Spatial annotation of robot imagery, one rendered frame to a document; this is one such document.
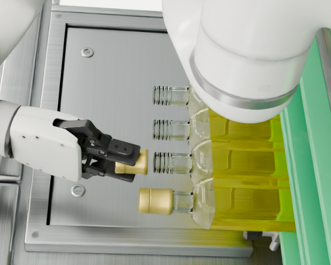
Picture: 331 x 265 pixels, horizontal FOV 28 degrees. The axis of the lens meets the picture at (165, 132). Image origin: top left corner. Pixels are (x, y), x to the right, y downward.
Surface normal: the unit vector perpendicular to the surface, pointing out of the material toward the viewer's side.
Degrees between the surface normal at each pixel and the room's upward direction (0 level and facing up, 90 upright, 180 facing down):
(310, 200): 90
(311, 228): 90
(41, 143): 73
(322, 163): 90
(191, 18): 57
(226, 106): 64
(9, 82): 90
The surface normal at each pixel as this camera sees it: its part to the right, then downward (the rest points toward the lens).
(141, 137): 0.11, -0.58
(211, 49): -0.82, 0.35
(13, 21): -0.30, 0.63
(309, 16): 0.15, 0.84
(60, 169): -0.26, 0.79
